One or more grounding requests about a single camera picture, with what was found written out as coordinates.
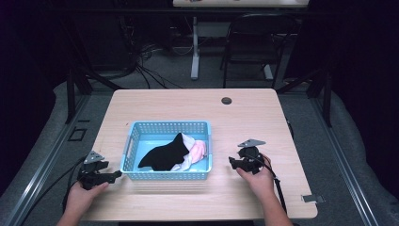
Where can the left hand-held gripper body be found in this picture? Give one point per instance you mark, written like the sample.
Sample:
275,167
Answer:
91,175

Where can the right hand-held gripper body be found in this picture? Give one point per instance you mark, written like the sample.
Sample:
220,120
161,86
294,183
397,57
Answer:
251,157

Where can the blue plastic basket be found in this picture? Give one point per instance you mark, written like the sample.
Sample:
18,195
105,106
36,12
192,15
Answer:
200,169

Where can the pink sock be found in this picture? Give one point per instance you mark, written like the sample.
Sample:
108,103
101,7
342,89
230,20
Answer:
199,150

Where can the white sock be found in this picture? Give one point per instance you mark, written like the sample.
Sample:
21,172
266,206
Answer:
187,161

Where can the black sock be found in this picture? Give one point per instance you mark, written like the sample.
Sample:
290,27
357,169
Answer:
166,155

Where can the person's left hand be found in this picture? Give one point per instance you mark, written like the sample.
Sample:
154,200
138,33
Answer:
81,197

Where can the person's right hand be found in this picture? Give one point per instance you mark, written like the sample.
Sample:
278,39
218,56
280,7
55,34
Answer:
259,183

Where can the black folding chair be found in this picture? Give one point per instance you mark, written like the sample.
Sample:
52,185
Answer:
257,47

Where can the white table leg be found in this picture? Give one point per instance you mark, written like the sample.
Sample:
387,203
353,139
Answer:
195,53

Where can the grey metal bracket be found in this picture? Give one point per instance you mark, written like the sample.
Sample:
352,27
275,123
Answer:
312,198

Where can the black metal frame stand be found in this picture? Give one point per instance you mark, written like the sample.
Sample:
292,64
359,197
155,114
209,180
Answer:
323,88
75,84

